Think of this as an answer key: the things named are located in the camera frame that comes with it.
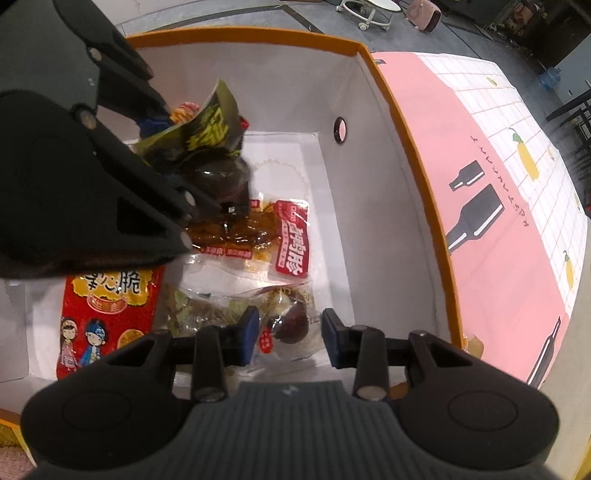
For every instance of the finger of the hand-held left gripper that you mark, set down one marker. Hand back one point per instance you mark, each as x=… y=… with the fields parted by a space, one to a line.
x=120 y=60
x=152 y=217

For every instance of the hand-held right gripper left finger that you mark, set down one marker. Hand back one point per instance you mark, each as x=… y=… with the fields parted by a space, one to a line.
x=249 y=330

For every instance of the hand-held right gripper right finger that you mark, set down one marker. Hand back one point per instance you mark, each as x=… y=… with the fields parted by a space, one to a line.
x=330 y=337

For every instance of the clear braised snack packet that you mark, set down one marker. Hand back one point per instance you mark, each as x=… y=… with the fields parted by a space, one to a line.
x=286 y=323

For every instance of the red label duck neck packet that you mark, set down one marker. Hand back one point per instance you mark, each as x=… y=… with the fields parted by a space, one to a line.
x=291 y=244

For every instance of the large red snack packet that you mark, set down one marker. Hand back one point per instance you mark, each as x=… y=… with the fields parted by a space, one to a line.
x=111 y=314

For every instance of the dark olive snack packet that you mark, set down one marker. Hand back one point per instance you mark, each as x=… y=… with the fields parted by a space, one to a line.
x=212 y=124

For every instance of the orange storage box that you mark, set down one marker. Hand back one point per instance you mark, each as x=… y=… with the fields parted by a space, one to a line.
x=378 y=207

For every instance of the pink and white printed tablecloth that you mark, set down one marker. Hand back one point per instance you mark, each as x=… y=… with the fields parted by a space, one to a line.
x=498 y=184

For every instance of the white round wheeled stool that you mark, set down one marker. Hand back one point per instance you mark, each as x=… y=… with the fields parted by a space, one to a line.
x=369 y=11

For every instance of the pink fluffy blanket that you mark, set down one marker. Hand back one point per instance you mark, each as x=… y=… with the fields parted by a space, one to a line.
x=9 y=466

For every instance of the pink space heater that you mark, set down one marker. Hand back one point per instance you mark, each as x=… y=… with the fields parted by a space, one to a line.
x=424 y=14

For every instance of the dark dining chair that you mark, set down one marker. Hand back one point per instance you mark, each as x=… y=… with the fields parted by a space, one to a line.
x=575 y=124

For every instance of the blue water jug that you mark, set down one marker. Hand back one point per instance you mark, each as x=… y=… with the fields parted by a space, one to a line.
x=549 y=78

